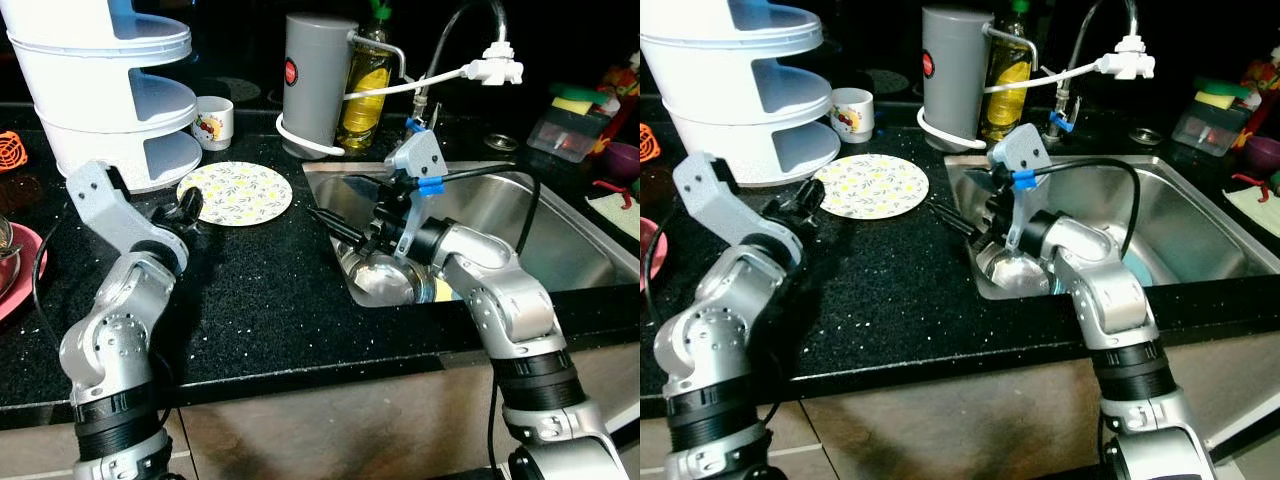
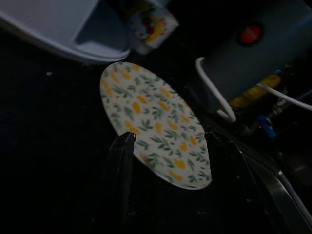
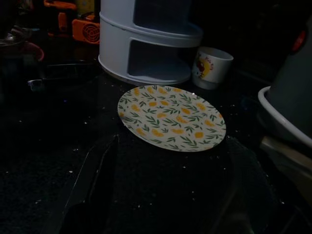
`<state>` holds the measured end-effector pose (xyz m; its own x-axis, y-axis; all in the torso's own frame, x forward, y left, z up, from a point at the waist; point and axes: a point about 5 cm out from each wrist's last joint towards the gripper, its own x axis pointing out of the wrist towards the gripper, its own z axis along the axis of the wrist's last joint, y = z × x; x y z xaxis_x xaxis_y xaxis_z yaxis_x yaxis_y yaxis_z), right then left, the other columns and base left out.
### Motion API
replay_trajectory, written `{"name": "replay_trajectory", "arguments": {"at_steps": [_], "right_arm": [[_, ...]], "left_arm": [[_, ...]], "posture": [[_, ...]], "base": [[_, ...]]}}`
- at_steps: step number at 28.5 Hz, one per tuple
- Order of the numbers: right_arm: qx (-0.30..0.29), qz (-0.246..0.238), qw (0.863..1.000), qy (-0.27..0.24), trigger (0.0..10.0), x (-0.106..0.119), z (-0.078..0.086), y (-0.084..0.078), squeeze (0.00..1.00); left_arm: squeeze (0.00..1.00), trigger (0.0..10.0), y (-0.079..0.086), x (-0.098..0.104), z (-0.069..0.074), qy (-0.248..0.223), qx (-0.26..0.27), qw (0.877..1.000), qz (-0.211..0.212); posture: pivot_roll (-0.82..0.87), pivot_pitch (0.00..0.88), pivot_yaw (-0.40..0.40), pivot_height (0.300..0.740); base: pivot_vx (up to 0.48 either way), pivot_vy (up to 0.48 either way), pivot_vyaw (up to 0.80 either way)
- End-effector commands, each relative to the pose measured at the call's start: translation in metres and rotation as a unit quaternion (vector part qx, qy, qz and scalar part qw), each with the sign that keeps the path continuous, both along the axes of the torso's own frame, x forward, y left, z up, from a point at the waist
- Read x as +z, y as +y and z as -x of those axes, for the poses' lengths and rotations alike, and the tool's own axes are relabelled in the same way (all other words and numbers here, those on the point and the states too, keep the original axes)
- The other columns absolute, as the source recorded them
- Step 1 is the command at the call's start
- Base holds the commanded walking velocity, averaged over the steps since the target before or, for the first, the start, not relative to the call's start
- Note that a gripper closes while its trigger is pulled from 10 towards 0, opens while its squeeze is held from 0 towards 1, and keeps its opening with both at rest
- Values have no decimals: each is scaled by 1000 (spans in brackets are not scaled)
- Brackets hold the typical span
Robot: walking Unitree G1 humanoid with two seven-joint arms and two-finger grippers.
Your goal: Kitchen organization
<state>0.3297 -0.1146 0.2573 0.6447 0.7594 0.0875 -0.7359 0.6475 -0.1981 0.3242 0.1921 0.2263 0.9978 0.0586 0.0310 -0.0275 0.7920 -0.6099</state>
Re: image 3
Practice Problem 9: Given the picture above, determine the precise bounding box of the grey cylinder with red button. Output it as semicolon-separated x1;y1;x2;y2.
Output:
264;21;312;144

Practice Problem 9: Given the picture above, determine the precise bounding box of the white printed mug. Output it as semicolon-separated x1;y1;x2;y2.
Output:
191;46;234;90

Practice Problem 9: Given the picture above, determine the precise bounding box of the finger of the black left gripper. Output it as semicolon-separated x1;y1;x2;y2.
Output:
41;62;96;85

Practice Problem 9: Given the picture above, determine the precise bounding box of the pink round mat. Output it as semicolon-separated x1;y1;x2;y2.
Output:
21;41;45;63

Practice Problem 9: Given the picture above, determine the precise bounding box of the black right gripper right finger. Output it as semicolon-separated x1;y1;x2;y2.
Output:
214;135;283;234

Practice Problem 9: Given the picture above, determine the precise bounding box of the yellow tin box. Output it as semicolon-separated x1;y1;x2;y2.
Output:
77;0;98;16

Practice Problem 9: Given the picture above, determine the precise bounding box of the white tiered storage rack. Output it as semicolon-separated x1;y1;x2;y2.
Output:
98;0;204;85

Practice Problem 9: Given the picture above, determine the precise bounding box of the orange device with fan grille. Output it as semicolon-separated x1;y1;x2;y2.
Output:
72;14;101;46

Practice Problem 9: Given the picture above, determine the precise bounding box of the large steel bowl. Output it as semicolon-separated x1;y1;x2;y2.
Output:
0;24;35;49

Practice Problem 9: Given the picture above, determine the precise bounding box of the white rimmed dish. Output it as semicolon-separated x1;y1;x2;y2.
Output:
257;86;312;143

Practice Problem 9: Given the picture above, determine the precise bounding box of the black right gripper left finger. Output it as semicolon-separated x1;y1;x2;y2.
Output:
48;134;121;234

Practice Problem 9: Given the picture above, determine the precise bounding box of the orange and black tool battery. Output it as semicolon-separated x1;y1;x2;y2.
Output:
43;0;78;37

